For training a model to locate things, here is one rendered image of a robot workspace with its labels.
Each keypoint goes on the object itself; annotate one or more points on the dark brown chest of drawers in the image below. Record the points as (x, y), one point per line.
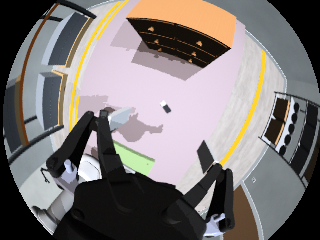
(197, 15)

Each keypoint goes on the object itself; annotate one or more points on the dark brown drawer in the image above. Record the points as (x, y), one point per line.
(194, 51)
(200, 40)
(190, 59)
(161, 48)
(158, 39)
(154, 26)

